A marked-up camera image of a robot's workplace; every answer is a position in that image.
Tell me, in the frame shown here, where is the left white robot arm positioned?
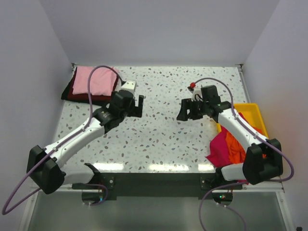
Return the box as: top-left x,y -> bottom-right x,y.
26,90 -> 144,194

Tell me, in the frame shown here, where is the orange t shirt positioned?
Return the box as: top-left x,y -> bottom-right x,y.
225,125 -> 267,164

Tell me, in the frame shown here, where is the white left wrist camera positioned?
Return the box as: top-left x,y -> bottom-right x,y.
120,80 -> 137,95

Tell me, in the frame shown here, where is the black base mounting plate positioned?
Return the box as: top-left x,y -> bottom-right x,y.
71,172 -> 244,202

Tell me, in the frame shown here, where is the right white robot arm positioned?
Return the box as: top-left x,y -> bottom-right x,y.
177,83 -> 283,189

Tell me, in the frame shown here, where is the folded black t shirt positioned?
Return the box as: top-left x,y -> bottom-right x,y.
60,67 -> 114,106

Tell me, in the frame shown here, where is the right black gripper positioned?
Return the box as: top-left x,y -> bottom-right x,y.
176,98 -> 209,122

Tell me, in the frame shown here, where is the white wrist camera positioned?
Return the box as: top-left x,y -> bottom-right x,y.
192,87 -> 203,101
120,80 -> 137,95

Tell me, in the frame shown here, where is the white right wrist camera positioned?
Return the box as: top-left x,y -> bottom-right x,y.
192,87 -> 203,101

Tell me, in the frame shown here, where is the pink t shirt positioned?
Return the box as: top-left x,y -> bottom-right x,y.
72,66 -> 118,96

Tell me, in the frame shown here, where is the magenta t shirt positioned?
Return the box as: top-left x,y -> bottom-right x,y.
207,125 -> 246,184

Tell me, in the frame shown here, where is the yellow plastic bin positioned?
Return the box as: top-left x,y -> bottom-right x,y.
216,103 -> 270,140

